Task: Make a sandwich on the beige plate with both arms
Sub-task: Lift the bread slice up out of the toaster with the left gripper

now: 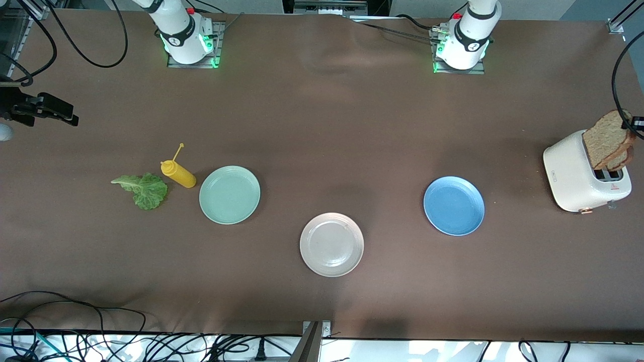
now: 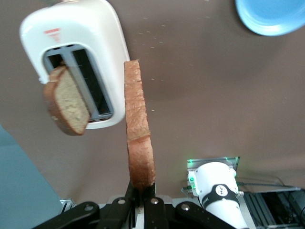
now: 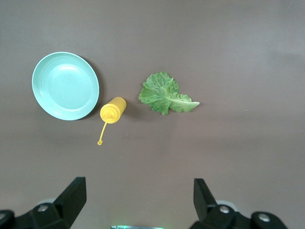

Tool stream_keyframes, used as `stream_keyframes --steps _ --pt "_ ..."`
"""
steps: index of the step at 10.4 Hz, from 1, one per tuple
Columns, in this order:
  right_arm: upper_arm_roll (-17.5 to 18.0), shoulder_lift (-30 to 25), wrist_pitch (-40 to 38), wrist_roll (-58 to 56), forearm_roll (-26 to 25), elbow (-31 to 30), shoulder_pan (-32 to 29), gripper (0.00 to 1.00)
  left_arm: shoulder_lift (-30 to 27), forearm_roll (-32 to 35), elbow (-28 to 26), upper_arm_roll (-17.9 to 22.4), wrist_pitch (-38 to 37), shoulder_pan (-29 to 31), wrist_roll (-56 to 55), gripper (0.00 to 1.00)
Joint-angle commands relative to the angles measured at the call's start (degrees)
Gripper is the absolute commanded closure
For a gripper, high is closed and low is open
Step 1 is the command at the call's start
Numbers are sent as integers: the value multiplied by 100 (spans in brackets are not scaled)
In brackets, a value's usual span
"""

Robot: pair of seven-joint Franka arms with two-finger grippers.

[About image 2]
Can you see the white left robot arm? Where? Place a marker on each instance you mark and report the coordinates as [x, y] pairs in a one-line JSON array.
[[214, 181]]

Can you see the white toaster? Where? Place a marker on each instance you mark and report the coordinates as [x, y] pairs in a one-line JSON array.
[[83, 28]]

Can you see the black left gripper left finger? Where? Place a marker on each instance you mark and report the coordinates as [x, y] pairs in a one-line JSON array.
[[107, 214]]

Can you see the brown bread slice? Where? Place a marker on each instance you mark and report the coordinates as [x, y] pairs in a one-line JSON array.
[[138, 119], [69, 105]]

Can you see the metal corner bracket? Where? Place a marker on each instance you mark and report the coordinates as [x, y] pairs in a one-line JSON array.
[[68, 204]]

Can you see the blue plate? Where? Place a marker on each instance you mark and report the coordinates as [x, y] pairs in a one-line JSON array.
[[269, 16]]

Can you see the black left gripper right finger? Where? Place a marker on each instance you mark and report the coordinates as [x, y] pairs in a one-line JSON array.
[[162, 214]]

